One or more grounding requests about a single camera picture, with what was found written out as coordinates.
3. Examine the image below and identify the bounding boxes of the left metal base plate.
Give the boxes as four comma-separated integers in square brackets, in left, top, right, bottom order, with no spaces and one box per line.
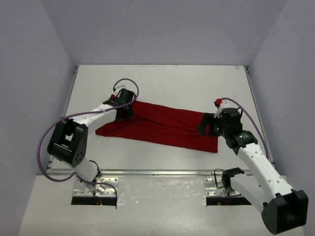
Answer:
[72,176,119,198]

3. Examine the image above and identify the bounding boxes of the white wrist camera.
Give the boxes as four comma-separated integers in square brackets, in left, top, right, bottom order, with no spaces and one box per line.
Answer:
[214,98,232,118]
[113,85,126,92]

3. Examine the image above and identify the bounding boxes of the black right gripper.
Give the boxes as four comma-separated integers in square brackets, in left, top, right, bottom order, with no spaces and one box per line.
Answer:
[196,113,229,138]

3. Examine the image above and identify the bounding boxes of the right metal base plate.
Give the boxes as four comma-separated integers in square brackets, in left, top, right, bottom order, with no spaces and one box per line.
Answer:
[204,176,242,198]

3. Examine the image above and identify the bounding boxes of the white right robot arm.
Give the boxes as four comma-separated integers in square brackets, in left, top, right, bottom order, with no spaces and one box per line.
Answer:
[197,108,309,235]

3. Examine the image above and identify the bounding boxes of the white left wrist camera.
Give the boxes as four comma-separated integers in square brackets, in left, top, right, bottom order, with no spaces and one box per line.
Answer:
[113,85,126,92]

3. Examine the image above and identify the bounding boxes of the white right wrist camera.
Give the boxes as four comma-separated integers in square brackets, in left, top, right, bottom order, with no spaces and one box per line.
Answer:
[214,98,232,118]

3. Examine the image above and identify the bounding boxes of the red t shirt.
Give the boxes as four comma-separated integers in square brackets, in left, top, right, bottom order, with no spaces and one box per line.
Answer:
[95,101,218,153]

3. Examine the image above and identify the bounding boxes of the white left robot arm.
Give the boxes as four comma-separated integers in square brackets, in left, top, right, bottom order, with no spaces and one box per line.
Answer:
[47,88,136,183]

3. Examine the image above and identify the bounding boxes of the metal base plate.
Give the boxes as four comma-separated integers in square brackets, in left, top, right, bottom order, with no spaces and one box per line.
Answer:
[72,176,119,198]
[204,176,242,198]

